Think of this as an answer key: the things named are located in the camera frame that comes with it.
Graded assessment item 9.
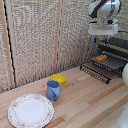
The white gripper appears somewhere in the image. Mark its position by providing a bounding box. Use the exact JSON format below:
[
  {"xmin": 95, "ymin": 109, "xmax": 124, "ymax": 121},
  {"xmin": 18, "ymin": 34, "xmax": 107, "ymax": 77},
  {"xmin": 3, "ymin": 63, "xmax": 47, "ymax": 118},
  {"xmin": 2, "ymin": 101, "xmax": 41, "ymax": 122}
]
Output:
[{"xmin": 88, "ymin": 21, "xmax": 120, "ymax": 45}]

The orange bread with white stripes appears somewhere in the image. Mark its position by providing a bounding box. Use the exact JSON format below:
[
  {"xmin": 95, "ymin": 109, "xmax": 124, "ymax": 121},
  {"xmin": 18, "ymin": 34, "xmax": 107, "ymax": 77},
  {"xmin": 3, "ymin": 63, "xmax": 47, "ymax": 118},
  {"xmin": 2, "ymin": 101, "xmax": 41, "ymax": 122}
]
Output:
[{"xmin": 95, "ymin": 54, "xmax": 109, "ymax": 63}]

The yellow bowl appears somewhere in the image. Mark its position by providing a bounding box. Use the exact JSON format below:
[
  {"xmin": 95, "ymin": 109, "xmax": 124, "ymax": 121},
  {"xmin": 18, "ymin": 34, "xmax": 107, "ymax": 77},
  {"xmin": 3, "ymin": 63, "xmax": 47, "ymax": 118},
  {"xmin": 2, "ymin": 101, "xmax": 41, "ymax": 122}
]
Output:
[{"xmin": 49, "ymin": 73, "xmax": 67, "ymax": 87}]

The blue cup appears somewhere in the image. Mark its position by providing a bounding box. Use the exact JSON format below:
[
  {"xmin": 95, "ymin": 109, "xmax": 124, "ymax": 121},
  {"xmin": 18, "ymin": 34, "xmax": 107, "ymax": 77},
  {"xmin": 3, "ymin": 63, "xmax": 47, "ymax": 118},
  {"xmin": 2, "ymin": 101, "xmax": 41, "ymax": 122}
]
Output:
[{"xmin": 46, "ymin": 80, "xmax": 61, "ymax": 102}]

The white floral rimmed plate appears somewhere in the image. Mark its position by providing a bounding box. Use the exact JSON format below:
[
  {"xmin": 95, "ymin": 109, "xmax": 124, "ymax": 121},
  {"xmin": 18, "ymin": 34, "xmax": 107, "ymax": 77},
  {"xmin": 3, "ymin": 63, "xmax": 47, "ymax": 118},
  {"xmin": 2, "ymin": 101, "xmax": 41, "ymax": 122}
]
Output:
[{"xmin": 7, "ymin": 93, "xmax": 55, "ymax": 128}]

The black wire dish rack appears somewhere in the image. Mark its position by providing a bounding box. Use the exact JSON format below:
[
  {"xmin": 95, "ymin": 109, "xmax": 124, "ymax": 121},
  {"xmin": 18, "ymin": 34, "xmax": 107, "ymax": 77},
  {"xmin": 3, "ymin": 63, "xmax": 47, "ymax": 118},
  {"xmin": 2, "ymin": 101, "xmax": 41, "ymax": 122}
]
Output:
[{"xmin": 79, "ymin": 37, "xmax": 128, "ymax": 85}]

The wooden screen post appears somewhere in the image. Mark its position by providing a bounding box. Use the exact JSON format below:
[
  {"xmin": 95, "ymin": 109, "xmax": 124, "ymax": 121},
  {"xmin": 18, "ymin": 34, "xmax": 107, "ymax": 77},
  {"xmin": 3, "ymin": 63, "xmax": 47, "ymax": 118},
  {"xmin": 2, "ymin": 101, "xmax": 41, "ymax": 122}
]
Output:
[
  {"xmin": 54, "ymin": 0, "xmax": 65, "ymax": 75},
  {"xmin": 0, "ymin": 0, "xmax": 16, "ymax": 90}
]

